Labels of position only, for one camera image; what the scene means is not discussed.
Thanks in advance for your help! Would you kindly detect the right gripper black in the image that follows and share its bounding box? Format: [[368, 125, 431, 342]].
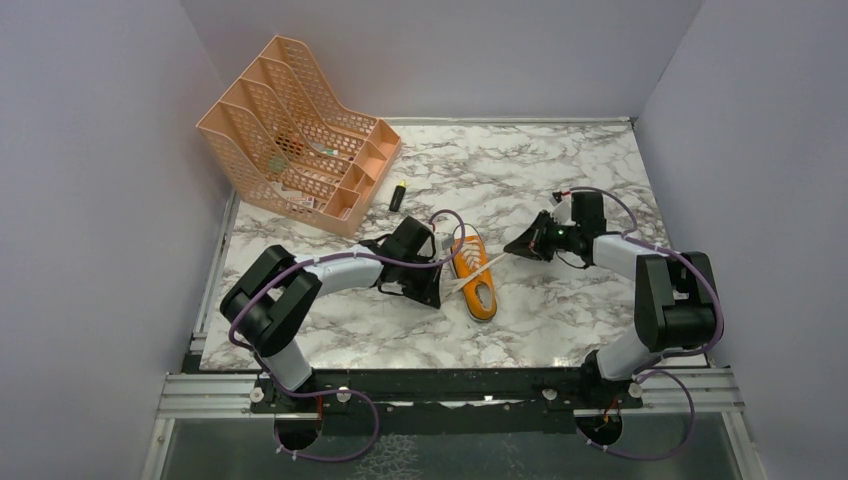
[[506, 209, 581, 262]]

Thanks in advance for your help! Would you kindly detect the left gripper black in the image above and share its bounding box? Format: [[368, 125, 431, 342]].
[[397, 253, 443, 310]]

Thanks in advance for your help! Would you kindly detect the orange canvas sneaker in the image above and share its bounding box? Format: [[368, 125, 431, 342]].
[[449, 225, 497, 323]]

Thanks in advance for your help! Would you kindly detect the white shoelace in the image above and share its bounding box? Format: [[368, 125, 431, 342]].
[[447, 224, 506, 300]]

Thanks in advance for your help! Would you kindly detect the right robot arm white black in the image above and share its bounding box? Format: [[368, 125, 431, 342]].
[[504, 187, 724, 407]]

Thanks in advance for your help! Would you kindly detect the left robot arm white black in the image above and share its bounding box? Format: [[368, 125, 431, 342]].
[[219, 217, 442, 411]]

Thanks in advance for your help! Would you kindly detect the black marker yellow tip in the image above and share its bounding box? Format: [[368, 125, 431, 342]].
[[388, 180, 407, 212]]

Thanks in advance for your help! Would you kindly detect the peach plastic file organizer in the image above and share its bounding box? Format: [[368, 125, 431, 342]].
[[196, 36, 402, 238]]

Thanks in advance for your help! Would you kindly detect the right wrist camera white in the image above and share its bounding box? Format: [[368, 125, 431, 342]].
[[550, 191, 571, 225]]

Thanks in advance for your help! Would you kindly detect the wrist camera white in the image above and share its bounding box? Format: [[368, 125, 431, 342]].
[[550, 191, 571, 225], [433, 231, 455, 258]]

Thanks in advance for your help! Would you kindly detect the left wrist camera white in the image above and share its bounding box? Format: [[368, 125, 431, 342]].
[[433, 231, 455, 258]]

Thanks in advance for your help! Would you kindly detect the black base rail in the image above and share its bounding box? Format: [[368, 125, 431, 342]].
[[250, 367, 648, 436]]

